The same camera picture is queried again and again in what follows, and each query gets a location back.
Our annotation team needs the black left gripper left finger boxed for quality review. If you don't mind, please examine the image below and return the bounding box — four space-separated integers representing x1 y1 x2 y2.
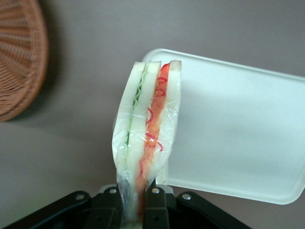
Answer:
87 187 123 229

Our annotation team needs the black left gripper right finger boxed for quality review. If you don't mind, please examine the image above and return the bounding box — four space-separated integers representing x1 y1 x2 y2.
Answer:
142 186 170 229

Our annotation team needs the triangle sandwich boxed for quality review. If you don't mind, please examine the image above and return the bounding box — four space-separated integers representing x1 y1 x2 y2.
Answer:
112 59 183 229

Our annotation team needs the beige plastic tray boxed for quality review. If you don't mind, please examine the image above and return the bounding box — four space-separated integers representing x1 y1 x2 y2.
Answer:
142 48 305 206

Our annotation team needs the round brown wicker basket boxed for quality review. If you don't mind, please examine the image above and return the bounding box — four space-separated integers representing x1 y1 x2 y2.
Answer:
0 0 50 123

